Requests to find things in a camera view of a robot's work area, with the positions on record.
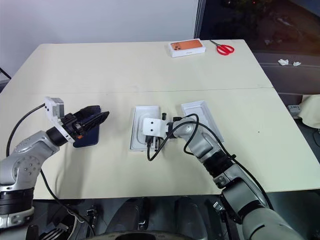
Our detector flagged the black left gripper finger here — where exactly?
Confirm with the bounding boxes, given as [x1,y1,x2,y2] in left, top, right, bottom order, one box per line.
[74,105,102,123]
[83,110,111,132]

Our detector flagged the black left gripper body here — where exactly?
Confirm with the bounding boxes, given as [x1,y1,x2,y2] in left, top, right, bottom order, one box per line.
[61,112,88,144]

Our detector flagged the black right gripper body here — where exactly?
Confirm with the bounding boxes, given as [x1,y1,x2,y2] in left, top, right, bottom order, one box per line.
[143,135,165,152]

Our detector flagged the dark blue smartphone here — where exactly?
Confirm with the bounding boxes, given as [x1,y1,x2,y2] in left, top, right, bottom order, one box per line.
[72,123,101,149]

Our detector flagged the white phone box base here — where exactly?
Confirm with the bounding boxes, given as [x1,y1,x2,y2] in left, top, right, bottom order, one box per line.
[128,105,161,154]

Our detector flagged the white phone box lid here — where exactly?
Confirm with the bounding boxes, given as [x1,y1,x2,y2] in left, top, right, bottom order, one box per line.
[180,100,225,144]

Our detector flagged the orange printed phone box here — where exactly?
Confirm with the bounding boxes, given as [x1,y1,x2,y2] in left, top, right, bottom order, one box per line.
[166,38,207,59]

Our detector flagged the grey power strip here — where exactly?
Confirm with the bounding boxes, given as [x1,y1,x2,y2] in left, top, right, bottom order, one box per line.
[287,104,304,117]

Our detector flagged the cream cloth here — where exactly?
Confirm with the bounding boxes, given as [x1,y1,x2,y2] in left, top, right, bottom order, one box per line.
[298,94,320,130]

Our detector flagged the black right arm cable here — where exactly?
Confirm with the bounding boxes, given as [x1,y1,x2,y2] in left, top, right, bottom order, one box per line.
[144,113,275,210]

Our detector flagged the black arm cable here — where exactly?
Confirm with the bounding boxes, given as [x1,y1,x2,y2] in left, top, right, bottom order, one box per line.
[144,113,275,210]
[5,103,97,237]

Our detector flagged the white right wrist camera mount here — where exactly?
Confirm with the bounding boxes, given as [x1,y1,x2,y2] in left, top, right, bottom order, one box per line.
[142,116,169,139]

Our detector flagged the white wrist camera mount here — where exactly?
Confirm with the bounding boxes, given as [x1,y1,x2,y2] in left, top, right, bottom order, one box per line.
[142,116,169,139]
[44,96,71,141]

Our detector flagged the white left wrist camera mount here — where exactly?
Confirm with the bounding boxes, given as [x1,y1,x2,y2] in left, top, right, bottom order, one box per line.
[44,96,71,141]

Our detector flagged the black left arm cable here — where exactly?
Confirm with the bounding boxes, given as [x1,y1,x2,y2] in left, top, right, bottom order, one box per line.
[5,103,97,237]

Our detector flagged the black metal frame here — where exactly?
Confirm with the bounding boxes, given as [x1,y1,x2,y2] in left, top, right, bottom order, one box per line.
[0,66,12,86]

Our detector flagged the red handled scissors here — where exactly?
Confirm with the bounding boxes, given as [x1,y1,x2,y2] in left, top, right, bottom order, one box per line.
[209,39,236,56]

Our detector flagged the grey window frame post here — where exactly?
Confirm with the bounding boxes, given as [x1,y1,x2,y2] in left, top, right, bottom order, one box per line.
[193,0,207,41]

